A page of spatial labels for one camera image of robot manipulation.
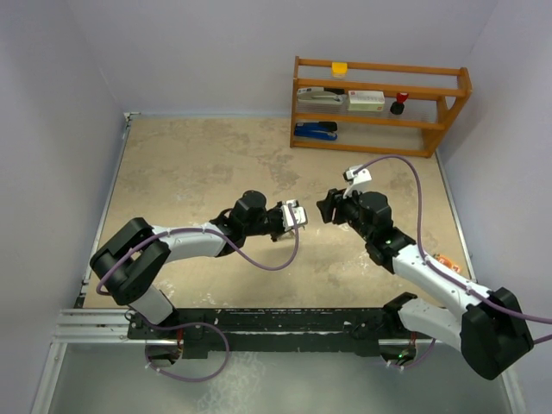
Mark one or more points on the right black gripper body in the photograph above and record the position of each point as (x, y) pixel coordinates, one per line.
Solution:
(347, 210)

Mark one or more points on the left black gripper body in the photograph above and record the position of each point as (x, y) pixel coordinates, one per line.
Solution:
(268, 224)

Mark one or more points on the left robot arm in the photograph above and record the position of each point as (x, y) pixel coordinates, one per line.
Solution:
(128, 263)

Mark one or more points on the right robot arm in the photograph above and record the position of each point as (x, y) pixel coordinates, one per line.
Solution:
(482, 324)

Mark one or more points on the orange key tag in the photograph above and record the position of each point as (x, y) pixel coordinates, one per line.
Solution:
(445, 261)

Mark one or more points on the blue stapler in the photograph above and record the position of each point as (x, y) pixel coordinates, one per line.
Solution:
(324, 131)

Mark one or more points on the black red bottle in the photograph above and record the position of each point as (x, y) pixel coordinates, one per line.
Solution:
(398, 106)

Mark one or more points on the wooden shelf rack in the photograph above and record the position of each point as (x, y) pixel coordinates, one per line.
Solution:
(437, 96)

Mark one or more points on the white red box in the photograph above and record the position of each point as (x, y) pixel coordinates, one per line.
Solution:
(370, 101)

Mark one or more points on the grey stapler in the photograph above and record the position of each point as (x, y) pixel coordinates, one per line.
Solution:
(320, 95)

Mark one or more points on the yellow cap container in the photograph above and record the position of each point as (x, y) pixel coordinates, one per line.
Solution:
(339, 69)

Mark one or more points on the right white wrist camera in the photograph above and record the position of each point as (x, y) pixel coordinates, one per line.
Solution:
(358, 178)

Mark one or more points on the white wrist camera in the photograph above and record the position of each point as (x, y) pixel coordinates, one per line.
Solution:
(294, 215)
(358, 178)

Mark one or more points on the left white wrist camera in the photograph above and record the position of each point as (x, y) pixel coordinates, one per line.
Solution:
(294, 215)

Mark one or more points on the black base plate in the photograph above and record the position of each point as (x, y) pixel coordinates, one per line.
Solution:
(200, 331)

